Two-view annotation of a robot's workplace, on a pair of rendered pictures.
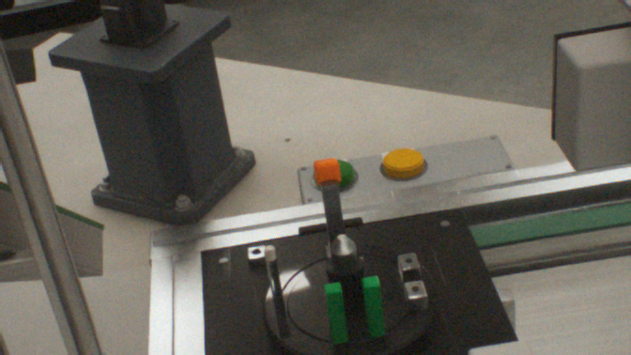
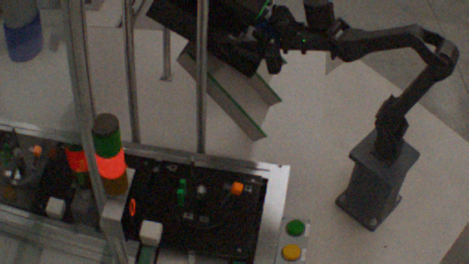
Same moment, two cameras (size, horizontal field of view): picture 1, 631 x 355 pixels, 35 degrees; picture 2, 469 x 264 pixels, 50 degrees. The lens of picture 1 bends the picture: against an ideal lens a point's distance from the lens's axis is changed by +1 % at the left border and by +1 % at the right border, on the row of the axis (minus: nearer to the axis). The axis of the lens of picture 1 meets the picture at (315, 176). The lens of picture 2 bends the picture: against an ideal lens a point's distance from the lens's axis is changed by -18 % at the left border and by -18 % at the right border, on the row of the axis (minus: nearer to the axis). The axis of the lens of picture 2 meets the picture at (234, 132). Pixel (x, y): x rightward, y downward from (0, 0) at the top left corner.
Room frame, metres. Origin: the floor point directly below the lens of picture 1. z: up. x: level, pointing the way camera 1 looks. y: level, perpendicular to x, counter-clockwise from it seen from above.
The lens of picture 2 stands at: (0.78, -0.77, 2.07)
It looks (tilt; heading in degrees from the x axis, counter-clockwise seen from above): 47 degrees down; 99
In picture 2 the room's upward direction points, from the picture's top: 3 degrees clockwise
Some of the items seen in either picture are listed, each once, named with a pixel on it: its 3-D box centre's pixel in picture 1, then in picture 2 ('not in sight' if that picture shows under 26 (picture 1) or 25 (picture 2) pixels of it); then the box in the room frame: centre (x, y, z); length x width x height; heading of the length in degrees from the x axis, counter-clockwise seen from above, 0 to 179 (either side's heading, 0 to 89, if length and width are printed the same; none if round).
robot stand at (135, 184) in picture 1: (159, 111); (377, 179); (1.00, 0.17, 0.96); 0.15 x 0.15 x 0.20; 56
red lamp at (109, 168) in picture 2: not in sight; (109, 157); (0.49, -0.21, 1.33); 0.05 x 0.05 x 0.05
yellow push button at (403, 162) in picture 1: (403, 166); (291, 253); (0.82, -0.09, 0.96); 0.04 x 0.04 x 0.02
